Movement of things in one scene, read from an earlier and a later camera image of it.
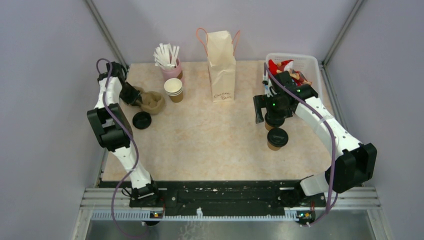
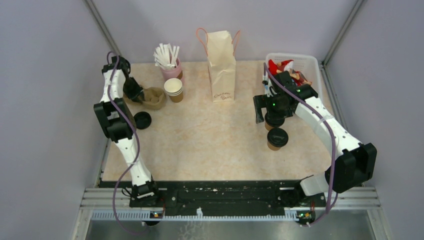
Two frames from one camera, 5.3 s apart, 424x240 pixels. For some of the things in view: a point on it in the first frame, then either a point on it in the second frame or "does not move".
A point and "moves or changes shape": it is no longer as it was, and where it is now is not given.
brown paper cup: [273, 147] does not move
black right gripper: [261, 101] does not move
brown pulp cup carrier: [153, 102] moves or changes shape
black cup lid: [274, 122] does not move
